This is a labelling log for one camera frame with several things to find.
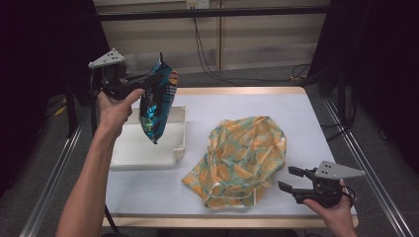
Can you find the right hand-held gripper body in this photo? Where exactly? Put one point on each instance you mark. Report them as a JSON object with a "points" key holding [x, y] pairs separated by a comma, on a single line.
{"points": [[324, 187]]}

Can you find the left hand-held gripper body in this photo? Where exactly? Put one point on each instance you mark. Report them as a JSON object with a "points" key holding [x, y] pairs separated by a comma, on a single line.
{"points": [[113, 79]]}

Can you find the blue chips bag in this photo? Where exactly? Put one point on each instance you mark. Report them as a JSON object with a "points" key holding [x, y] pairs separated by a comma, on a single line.
{"points": [[158, 105]]}

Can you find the fruit print fabric bag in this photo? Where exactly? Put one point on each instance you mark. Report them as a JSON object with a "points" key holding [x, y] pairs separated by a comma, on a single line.
{"points": [[242, 158]]}

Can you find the white plastic tray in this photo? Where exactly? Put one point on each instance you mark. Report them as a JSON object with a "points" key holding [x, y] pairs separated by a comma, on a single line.
{"points": [[145, 151]]}

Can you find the person's right hand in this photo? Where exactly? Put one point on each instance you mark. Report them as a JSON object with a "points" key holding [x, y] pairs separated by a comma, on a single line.
{"points": [[339, 214]]}

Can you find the person's left hand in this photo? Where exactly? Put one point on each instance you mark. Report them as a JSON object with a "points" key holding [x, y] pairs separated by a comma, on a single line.
{"points": [[113, 112]]}

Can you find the black stand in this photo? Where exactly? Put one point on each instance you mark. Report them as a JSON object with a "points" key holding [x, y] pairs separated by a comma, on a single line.
{"points": [[342, 95], [70, 108]]}

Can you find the black horizontal bar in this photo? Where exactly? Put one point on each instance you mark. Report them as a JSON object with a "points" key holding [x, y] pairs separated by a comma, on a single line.
{"points": [[214, 13]]}

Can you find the dark curtain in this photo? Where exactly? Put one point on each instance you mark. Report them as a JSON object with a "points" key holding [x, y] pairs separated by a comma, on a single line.
{"points": [[382, 65], [36, 65]]}

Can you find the metal floor rail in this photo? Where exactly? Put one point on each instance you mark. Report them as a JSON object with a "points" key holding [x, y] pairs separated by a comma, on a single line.
{"points": [[369, 168], [49, 184]]}

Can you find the white wall socket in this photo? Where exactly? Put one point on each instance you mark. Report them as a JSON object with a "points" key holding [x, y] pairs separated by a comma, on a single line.
{"points": [[197, 4]]}

